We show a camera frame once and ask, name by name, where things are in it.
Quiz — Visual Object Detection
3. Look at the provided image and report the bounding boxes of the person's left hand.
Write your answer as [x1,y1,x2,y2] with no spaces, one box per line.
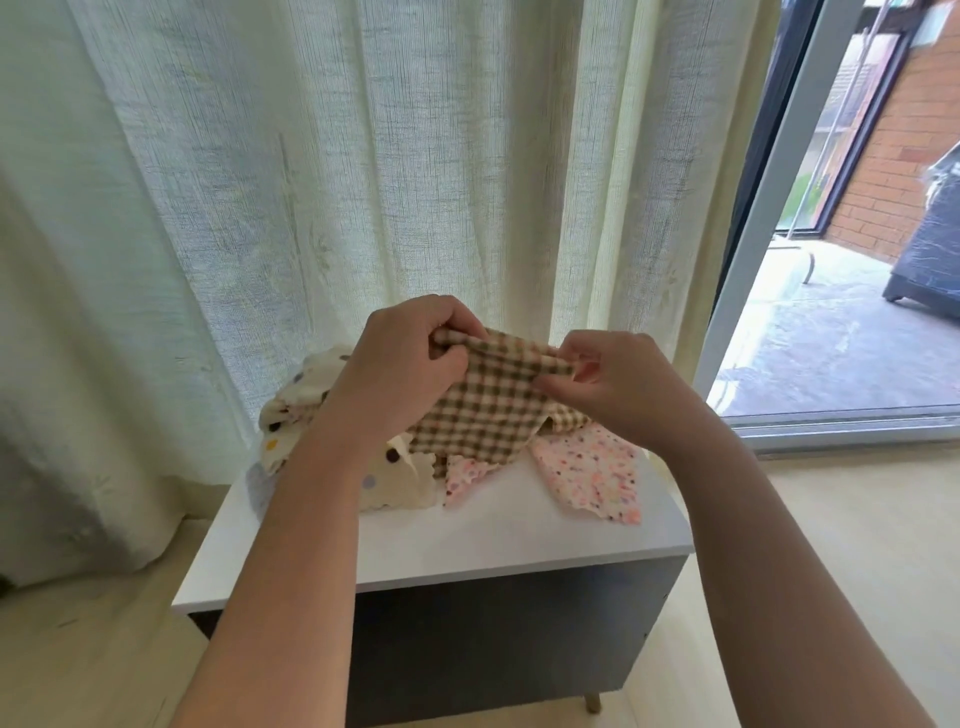
[307,295,489,452]

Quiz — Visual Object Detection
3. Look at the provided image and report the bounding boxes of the person's right hand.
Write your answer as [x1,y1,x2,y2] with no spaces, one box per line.
[532,330,707,459]

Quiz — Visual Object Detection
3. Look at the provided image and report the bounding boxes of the pink floral cloths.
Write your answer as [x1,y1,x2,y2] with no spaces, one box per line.
[442,423,644,527]

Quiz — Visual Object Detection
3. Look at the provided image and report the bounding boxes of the brown checked cloth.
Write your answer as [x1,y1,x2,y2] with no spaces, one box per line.
[405,327,590,470]

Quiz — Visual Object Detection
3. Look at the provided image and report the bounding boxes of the cream polka dot cloths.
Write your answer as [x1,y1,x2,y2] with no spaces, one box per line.
[258,345,444,515]

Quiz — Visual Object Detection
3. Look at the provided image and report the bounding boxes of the person's right forearm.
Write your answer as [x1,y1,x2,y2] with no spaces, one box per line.
[660,427,932,728]

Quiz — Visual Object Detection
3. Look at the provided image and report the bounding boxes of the person's left forearm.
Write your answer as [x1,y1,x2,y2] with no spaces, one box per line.
[172,427,377,728]

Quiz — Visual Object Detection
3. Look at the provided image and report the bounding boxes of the white table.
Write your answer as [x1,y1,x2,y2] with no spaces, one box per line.
[169,450,696,728]

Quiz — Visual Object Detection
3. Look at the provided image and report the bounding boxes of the white linen curtain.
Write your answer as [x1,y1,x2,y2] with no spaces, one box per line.
[0,0,782,587]

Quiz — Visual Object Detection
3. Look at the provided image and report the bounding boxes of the dark blue tarpaulin cover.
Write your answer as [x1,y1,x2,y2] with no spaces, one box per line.
[885,142,960,321]

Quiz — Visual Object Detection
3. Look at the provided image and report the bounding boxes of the white sliding door frame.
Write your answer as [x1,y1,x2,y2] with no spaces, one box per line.
[693,0,960,452]

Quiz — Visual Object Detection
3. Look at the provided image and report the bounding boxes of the dark balcony window frame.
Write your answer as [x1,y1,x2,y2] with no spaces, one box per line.
[780,0,932,242]

